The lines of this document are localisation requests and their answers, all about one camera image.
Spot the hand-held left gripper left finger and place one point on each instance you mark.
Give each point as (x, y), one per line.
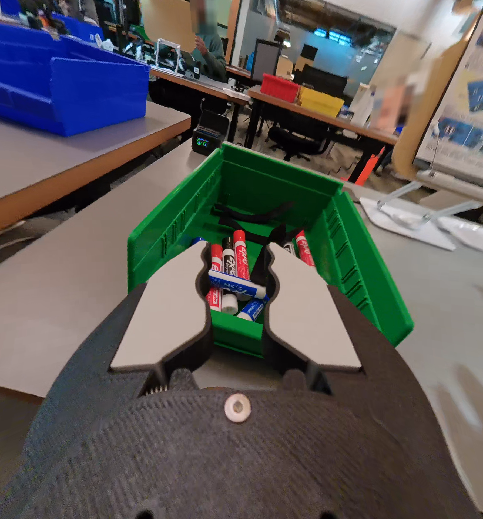
(164, 320)

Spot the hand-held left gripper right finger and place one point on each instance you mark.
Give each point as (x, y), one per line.
(310, 320)

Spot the pile of dry erase markers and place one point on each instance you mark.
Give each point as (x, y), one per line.
(241, 251)

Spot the green plastic bin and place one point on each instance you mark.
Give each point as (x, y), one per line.
(266, 182)

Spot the grey desk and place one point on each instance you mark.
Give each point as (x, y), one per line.
(63, 304)

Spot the orange cone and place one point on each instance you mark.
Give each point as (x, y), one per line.
(363, 170)

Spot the black office chair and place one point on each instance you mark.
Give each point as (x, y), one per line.
(294, 140)

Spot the blue plastic bins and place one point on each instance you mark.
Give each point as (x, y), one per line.
(63, 162)

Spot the long wood-edged table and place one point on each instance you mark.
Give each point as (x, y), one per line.
(359, 127)
(209, 87)

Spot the black battery charger box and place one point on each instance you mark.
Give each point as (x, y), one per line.
(211, 125)

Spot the wooden divider panel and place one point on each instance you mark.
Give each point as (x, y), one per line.
(415, 133)

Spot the yellow plastic bin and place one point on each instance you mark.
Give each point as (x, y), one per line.
(320, 101)

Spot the blue plastic bin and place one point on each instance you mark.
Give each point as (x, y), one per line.
(79, 28)
(83, 101)

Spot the red plastic bin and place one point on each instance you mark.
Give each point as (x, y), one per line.
(280, 87)

